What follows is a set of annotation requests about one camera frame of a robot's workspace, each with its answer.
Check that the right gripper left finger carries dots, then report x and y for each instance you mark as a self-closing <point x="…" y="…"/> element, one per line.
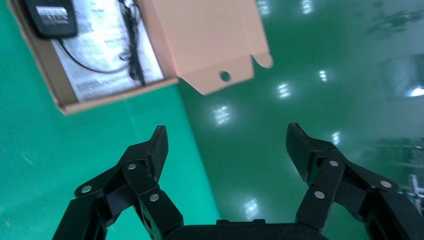
<point x="145" y="172"/>

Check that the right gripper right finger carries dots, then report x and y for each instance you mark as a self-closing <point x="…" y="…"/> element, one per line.
<point x="331" y="175"/>

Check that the orange cardboard box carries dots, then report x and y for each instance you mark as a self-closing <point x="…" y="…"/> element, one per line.
<point x="205" y="36"/>

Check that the white printed instruction sheet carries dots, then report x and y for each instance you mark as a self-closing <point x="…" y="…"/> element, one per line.
<point x="99" y="49"/>

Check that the white metal equipment frame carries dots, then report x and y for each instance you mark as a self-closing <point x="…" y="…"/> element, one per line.
<point x="416" y="192"/>

